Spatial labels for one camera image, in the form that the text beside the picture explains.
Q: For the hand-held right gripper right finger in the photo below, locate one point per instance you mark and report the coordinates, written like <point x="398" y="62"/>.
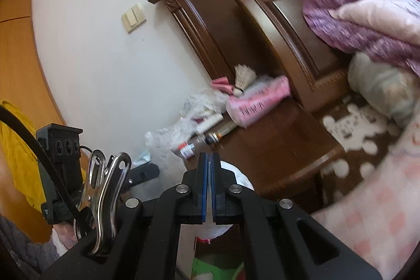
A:
<point x="215" y="188"/>

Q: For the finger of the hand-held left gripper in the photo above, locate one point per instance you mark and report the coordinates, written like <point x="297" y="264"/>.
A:
<point x="146" y="172"/>

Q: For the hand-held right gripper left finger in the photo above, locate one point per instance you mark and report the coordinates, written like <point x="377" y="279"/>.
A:
<point x="200" y="188"/>

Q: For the small clear bottle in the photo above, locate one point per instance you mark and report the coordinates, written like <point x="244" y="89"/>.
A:
<point x="192" y="147"/>

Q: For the cream squeeze tube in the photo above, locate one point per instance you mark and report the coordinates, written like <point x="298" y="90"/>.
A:
<point x="223" y="132"/>

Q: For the white printed plastic bag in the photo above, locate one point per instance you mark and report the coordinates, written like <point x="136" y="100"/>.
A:
<point x="200" y="103"/>

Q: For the pink tissue pack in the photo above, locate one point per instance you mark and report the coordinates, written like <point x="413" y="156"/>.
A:
<point x="259" y="99"/>

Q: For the white feather shuttlecock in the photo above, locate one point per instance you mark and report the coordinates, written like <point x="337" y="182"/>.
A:
<point x="244" y="75"/>

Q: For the person's left forearm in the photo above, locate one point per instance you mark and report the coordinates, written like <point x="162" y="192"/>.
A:
<point x="23" y="250"/>

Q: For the person's left hand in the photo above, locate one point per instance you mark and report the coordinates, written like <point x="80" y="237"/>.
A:
<point x="67" y="230"/>

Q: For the clear plastic bag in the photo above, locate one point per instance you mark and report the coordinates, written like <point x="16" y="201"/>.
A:
<point x="164" y="139"/>

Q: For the silver metal spring clip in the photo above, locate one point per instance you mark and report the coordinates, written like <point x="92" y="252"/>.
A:
<point x="105" y="191"/>

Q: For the yellow cloth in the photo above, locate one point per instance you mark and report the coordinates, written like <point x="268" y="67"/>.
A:
<point x="16" y="148"/>

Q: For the white tube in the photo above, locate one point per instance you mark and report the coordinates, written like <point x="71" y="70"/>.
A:
<point x="210" y="123"/>

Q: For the dark wooden nightstand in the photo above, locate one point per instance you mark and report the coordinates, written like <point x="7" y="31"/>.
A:
<point x="279" y="148"/>

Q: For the small pink packet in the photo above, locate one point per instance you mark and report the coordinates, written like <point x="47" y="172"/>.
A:
<point x="220" y="83"/>

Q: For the orange wooden door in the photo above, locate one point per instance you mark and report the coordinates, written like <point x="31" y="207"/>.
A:
<point x="19" y="53"/>

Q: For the pink checked bed sheet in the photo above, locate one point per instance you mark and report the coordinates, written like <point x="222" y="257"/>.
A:
<point x="377" y="211"/>

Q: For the dark wooden headboard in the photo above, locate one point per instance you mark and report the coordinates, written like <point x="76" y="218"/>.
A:
<point x="295" y="21"/>

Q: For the grey pillow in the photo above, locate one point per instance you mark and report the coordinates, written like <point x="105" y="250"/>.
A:
<point x="380" y="83"/>

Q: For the purple and pink quilt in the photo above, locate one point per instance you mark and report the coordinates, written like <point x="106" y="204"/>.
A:
<point x="361" y="27"/>

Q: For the beige wall switch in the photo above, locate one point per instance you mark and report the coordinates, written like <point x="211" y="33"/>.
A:
<point x="134" y="18"/>

